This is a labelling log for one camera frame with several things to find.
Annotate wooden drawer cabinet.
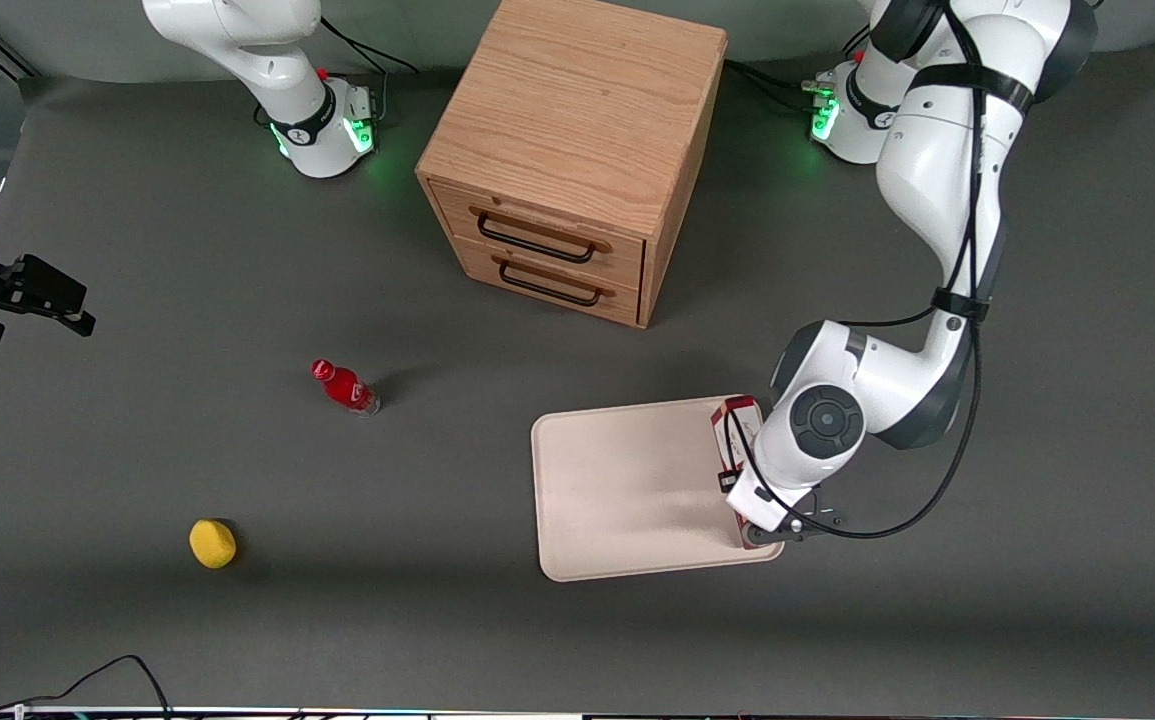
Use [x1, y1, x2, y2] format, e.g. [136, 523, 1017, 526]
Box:
[415, 0, 729, 330]

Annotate red cookie box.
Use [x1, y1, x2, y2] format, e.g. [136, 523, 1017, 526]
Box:
[709, 395, 766, 551]

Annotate black cable at table edge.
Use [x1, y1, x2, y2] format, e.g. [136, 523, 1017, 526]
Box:
[0, 654, 174, 720]

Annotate black cables at left arm base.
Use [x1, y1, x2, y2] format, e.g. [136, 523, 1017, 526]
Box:
[723, 28, 873, 113]

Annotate black cables at right arm base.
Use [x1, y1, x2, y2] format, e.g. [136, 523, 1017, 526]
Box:
[253, 14, 420, 129]

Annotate yellow lemon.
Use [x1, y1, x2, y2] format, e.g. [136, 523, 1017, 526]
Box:
[188, 518, 238, 570]

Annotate red plastic bottle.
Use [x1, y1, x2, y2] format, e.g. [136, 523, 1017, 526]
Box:
[310, 358, 381, 418]

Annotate black cables at arm base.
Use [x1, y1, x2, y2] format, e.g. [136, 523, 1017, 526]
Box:
[253, 14, 420, 129]
[723, 28, 873, 113]

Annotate wooden drawer with short handle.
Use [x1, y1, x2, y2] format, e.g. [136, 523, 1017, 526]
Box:
[455, 238, 642, 327]

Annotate wooden drawer with long handle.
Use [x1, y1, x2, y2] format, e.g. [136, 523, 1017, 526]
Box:
[431, 182, 647, 292]

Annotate long black drawer handle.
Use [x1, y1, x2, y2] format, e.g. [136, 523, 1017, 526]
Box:
[476, 207, 600, 266]

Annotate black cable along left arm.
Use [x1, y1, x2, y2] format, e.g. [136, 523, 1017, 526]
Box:
[717, 0, 1016, 542]

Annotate beige rectangular tray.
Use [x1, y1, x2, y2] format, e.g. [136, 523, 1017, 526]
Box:
[530, 394, 787, 584]

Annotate short black drawer handle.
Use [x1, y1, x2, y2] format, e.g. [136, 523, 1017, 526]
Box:
[498, 257, 605, 308]

